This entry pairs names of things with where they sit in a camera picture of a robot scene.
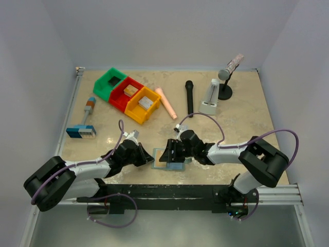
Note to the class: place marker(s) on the black microphone stand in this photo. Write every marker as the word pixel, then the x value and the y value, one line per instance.
pixel 225 91

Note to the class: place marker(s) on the sage green card holder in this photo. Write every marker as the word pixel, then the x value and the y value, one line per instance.
pixel 156 164

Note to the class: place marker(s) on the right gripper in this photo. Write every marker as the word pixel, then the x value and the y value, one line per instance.
pixel 167 155

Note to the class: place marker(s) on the green plastic bin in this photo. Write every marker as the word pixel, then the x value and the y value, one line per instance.
pixel 107 82

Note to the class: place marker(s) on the aluminium frame rail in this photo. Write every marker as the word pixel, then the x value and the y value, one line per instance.
pixel 34 212

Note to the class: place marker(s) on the grey metronome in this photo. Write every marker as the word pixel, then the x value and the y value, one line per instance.
pixel 209 102

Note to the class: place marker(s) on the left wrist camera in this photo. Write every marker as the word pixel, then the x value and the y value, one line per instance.
pixel 132 136

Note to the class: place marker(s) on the red plastic bin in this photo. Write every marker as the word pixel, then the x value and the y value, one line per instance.
pixel 119 98

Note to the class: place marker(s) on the toy block hammer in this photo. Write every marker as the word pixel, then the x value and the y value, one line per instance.
pixel 83 130

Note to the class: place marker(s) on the block in red bin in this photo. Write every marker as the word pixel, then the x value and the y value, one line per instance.
pixel 130 90

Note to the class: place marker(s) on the yellow plastic bin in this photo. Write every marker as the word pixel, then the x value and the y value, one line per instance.
pixel 137 113

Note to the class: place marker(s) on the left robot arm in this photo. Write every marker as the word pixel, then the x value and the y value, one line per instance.
pixel 58 179

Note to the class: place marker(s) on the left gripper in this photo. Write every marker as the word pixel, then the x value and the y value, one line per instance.
pixel 145 158

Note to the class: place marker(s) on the black microphone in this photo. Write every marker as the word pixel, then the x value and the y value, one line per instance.
pixel 189 89

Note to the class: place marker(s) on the block in yellow bin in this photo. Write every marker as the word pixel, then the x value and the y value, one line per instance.
pixel 145 103

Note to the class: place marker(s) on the glitter microphone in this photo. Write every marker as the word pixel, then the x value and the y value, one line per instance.
pixel 230 67

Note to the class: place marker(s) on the pink microphone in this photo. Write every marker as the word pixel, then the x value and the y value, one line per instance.
pixel 166 103

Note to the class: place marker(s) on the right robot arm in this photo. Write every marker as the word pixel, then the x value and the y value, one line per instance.
pixel 264 163

